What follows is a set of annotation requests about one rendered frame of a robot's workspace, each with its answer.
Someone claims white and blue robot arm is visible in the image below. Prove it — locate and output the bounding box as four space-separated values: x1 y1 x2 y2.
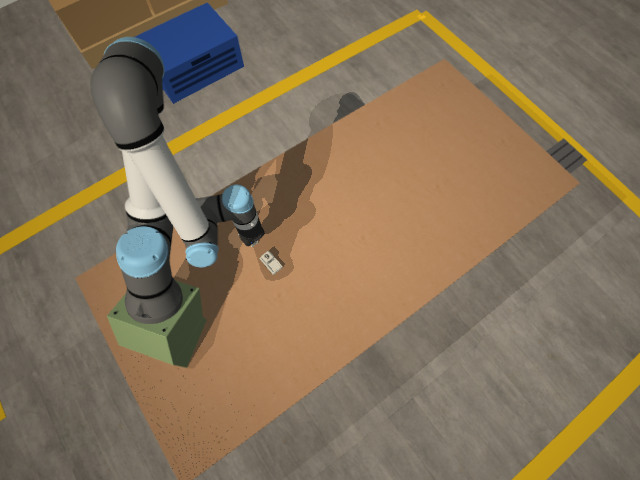
90 37 256 324

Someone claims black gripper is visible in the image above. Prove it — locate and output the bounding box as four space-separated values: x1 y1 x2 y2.
233 211 265 246

